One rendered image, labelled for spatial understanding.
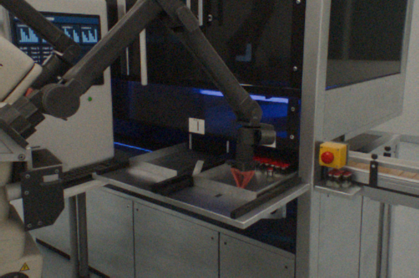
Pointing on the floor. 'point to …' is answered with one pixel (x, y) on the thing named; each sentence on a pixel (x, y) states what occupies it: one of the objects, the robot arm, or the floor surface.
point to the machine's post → (312, 115)
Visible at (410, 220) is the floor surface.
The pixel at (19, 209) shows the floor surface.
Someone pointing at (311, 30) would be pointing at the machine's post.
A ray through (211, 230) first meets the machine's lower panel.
